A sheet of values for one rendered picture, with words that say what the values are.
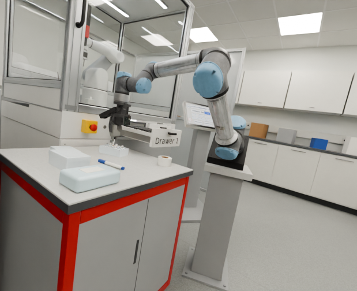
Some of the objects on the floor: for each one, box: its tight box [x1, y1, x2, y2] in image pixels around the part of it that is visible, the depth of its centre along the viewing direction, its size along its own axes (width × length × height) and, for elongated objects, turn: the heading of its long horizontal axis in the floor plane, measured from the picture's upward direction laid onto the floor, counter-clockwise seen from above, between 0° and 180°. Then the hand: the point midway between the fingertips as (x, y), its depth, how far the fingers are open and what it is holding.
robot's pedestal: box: [182, 162, 253, 291], centre depth 129 cm, size 30×30×76 cm
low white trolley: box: [0, 146, 194, 291], centre depth 91 cm, size 58×62×76 cm
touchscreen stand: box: [181, 129, 211, 223], centre depth 209 cm, size 50×45×102 cm
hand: (113, 138), depth 104 cm, fingers closed, pressing on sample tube
